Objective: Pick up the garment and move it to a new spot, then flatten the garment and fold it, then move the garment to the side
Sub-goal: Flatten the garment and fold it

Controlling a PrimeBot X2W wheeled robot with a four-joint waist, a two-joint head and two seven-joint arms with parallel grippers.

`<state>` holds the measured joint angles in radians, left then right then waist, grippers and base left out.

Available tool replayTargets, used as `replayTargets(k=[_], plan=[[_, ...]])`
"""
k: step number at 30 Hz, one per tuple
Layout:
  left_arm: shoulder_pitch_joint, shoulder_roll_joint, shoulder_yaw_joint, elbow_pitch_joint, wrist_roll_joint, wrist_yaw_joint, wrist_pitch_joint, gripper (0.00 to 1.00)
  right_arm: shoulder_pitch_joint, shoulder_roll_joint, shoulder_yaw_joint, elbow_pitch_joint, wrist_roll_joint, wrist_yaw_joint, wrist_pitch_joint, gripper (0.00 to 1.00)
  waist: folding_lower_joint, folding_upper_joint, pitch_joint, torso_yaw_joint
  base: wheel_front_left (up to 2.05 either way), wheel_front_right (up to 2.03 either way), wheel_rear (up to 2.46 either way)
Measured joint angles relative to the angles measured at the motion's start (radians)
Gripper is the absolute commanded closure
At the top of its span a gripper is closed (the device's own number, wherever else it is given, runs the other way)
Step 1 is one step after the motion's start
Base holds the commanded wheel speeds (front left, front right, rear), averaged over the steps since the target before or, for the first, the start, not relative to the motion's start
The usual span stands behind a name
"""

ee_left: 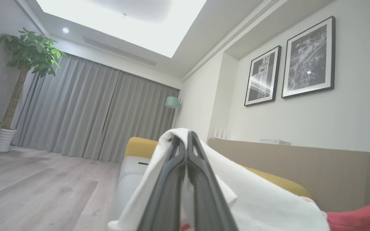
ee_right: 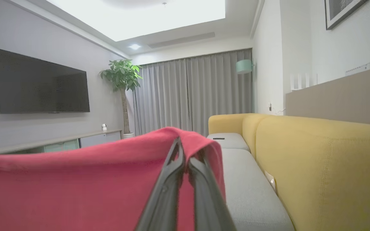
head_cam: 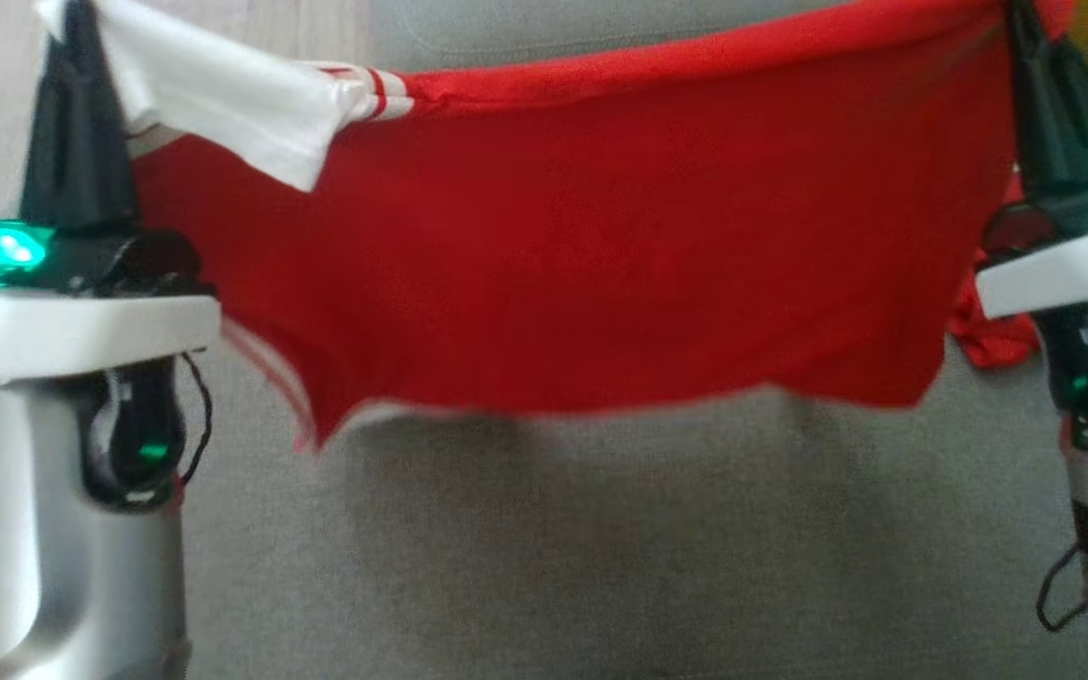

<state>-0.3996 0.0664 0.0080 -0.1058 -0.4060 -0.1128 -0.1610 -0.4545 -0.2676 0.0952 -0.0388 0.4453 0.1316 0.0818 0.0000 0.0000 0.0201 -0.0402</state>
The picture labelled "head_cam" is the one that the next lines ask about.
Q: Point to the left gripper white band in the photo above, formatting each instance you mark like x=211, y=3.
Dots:
x=62, y=326

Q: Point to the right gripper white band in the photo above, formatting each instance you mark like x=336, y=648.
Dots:
x=1063, y=264

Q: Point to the red jersey white sleeves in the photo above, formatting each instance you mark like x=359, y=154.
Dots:
x=601, y=246

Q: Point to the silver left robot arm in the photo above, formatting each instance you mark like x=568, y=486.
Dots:
x=34, y=548

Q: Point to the grey fabric sofa seat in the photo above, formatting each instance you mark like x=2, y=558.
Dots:
x=601, y=548

